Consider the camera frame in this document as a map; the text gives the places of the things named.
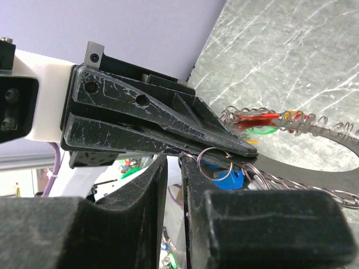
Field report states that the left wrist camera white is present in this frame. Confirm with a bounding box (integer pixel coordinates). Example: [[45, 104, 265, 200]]
[[0, 36, 106, 146]]

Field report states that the metal disc keyring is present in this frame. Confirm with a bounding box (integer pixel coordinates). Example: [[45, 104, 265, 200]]
[[194, 106, 358, 210]]

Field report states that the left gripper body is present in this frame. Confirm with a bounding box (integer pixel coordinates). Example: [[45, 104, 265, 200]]
[[61, 53, 196, 167]]

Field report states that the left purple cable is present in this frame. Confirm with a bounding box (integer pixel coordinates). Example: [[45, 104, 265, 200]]
[[42, 141, 62, 197]]

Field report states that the red tag key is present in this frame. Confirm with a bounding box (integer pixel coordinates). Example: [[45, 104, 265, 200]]
[[234, 113, 280, 131]]

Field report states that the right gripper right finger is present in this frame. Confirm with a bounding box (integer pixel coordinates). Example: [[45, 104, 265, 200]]
[[181, 157, 358, 268]]

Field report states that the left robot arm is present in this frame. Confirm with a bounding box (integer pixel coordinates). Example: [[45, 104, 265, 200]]
[[50, 54, 257, 197]]

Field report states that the blue tag key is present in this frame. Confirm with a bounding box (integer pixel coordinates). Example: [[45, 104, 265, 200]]
[[200, 161, 245, 190]]

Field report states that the green tag key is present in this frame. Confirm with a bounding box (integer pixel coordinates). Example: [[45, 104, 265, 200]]
[[246, 126, 278, 135]]

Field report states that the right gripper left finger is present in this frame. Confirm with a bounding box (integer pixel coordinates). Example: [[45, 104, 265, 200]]
[[1, 155, 168, 268]]

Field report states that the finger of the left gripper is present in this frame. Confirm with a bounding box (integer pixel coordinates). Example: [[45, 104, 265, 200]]
[[61, 113, 257, 157], [72, 68, 257, 156]]

